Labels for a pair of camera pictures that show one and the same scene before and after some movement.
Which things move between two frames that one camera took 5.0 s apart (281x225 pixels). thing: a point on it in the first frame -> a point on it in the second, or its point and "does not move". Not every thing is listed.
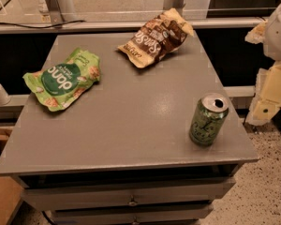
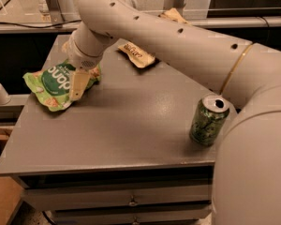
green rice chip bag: x=58 y=85 does not move
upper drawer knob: x=132 y=202 does not move
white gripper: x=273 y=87 -> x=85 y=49
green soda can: x=209 y=115 does not move
